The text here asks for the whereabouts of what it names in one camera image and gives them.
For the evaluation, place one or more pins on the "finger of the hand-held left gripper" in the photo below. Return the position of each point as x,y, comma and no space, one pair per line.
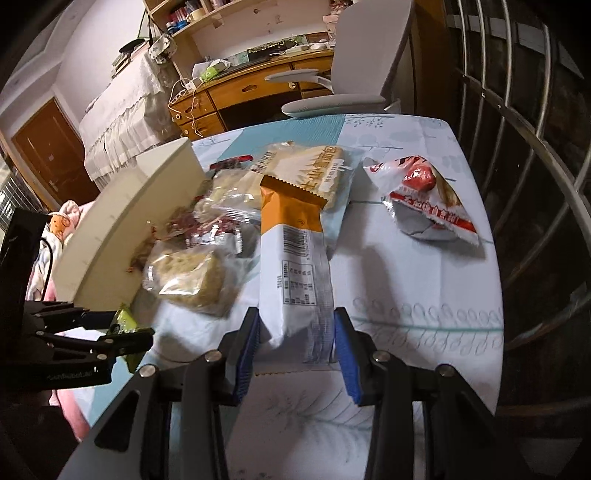
99,320
134,339

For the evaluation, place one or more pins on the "white computer mouse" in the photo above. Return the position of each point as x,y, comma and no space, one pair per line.
317,46

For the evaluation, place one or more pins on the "red-edged clear date packet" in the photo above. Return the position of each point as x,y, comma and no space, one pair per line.
231,162

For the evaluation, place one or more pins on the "white lace cover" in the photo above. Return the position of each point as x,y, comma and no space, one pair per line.
124,110

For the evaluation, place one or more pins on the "teal floral tablecloth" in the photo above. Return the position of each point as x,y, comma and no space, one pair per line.
415,300

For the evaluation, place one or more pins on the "orange white snack packet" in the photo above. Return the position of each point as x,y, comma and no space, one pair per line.
295,277

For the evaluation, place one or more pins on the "pink blanket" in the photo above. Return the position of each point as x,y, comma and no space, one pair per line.
64,226

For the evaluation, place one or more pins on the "metal window grille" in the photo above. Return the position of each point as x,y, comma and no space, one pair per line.
531,138

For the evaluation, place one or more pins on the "green snack packet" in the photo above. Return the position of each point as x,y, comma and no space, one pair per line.
122,321

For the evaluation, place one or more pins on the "clear rice crisp packet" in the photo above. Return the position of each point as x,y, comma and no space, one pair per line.
194,279

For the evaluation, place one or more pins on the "clear cream biscuit packet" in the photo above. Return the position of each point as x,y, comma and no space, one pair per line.
235,189

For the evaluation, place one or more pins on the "brown wooden door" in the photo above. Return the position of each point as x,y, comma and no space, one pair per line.
46,152

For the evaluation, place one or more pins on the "wooden desk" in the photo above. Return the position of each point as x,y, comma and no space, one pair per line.
249,87

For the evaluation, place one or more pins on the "dark box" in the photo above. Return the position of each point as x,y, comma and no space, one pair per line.
272,48

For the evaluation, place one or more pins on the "cream bread packet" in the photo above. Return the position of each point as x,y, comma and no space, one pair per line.
314,170

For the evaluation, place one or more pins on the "clear brown nut packet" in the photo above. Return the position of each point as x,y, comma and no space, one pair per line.
207,230

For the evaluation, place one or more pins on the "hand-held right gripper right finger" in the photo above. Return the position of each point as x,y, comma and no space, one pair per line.
348,357

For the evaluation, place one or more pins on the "red white snack packet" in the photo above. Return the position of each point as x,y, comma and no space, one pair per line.
429,198

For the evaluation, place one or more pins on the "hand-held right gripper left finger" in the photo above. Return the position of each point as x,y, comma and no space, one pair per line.
244,357

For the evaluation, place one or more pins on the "grey office chair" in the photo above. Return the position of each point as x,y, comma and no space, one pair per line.
364,50

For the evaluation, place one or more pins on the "wooden bookshelf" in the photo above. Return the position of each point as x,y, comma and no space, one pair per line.
231,14

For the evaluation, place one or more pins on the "green tissue pack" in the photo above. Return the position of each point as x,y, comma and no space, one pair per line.
212,71

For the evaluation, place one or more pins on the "floral fabric bag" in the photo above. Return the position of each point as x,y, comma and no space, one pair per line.
164,48

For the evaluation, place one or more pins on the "white plastic bin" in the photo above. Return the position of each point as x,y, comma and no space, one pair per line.
115,221

